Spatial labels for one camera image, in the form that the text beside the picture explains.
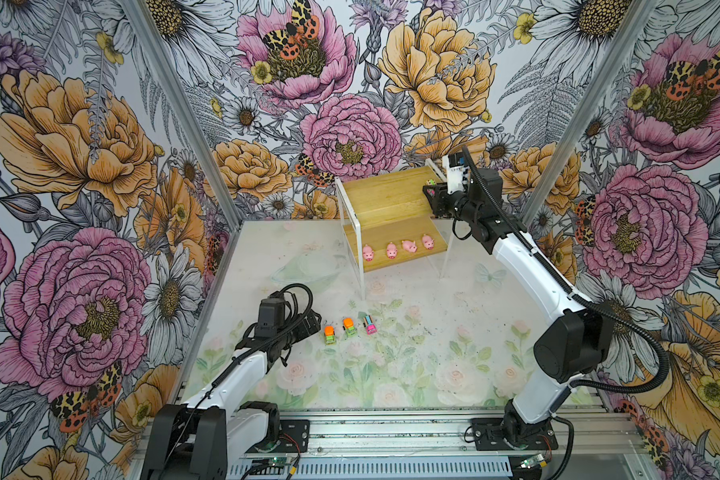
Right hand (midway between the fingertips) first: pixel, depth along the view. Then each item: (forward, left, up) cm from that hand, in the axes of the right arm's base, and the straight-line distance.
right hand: (428, 195), depth 81 cm
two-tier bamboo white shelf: (-8, +12, -2) cm, 14 cm away
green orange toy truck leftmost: (-24, +29, -32) cm, 49 cm away
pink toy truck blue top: (-21, +16, -32) cm, 42 cm away
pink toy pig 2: (-6, +10, -16) cm, 19 cm away
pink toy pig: (-6, +16, -16) cm, 24 cm away
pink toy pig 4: (-3, -2, -16) cm, 16 cm away
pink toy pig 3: (-4, +4, -17) cm, 17 cm away
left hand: (-23, +34, -30) cm, 52 cm away
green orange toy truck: (-21, +23, -32) cm, 45 cm away
